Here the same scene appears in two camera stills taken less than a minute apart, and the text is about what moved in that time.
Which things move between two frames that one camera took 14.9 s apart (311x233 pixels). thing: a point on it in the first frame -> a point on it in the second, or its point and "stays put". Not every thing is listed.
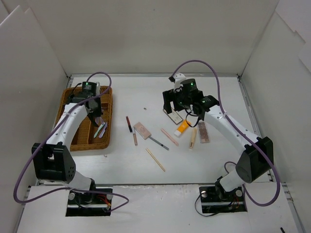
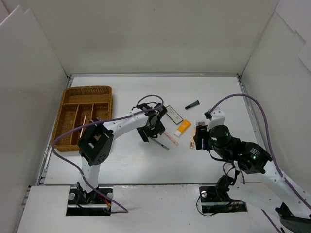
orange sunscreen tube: [182, 127] stays put
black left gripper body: [95, 110] -> [147, 132]
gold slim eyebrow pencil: [155, 159] -> [83, 124]
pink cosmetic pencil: [169, 137] stays put
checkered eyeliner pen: [158, 142] stays put
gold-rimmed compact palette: [174, 116] stays put
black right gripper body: [168, 98] -> [199, 137]
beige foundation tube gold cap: [194, 135] stays put
